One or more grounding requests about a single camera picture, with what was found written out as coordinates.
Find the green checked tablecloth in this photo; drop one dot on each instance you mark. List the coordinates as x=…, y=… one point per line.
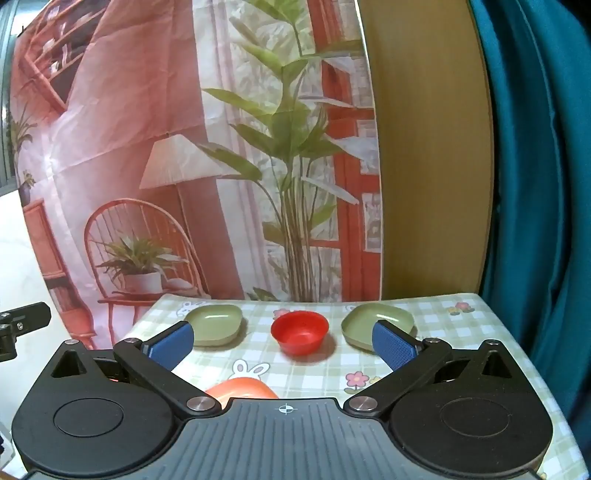
x=318, y=374

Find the teal curtain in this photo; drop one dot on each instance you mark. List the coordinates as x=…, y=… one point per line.
x=545, y=184

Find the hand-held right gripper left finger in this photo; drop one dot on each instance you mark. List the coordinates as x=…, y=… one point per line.
x=171, y=346

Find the red plastic bowl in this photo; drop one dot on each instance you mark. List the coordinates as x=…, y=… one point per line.
x=299, y=333

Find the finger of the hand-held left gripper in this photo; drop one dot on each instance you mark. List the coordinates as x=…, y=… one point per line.
x=30, y=318

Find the grey window frame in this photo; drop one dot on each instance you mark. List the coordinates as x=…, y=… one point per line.
x=4, y=115

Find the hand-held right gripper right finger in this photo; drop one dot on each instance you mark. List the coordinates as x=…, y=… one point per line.
x=395, y=346

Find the green square plate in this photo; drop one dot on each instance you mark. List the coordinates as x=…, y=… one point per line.
x=362, y=323
x=217, y=323

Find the wooden panel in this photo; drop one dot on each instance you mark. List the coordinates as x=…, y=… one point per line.
x=429, y=161

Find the printed room backdrop cloth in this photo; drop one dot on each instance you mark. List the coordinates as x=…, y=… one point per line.
x=138, y=115

